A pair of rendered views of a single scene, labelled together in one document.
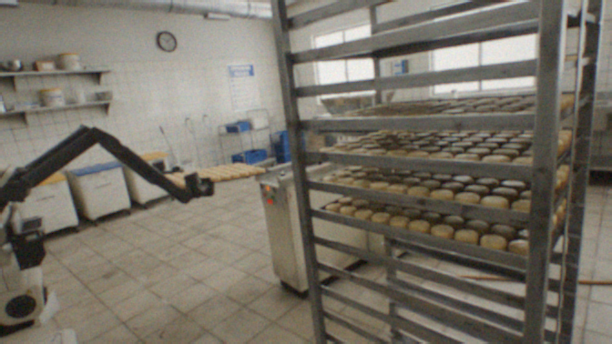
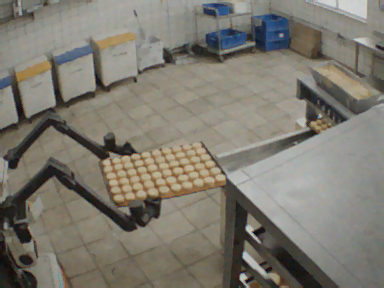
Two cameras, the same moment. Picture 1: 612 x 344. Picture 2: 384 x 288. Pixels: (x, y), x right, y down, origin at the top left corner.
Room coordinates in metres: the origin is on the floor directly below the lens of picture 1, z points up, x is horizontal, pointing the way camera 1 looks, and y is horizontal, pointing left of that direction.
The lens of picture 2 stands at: (0.50, -0.05, 2.21)
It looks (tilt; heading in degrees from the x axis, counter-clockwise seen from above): 34 degrees down; 17
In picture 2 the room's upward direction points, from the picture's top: 4 degrees counter-clockwise
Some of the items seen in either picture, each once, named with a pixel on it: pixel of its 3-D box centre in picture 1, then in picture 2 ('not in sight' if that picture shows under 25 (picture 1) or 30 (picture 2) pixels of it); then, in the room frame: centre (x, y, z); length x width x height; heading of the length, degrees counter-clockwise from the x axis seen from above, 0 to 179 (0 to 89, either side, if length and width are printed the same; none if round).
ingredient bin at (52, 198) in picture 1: (43, 207); (35, 88); (4.06, 3.28, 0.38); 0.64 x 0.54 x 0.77; 47
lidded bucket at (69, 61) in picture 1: (70, 62); not in sight; (4.77, 2.89, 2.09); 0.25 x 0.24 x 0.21; 47
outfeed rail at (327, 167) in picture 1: (382, 149); not in sight; (2.65, -0.61, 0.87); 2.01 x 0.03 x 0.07; 127
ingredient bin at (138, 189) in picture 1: (147, 178); (114, 58); (5.00, 2.39, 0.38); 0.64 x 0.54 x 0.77; 44
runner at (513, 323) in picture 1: (461, 305); not in sight; (1.06, -0.49, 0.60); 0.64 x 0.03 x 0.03; 44
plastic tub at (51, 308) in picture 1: (28, 311); (27, 206); (2.23, 2.17, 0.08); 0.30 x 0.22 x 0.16; 94
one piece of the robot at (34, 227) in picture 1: (25, 236); (19, 215); (1.46, 1.30, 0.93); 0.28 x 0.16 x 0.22; 36
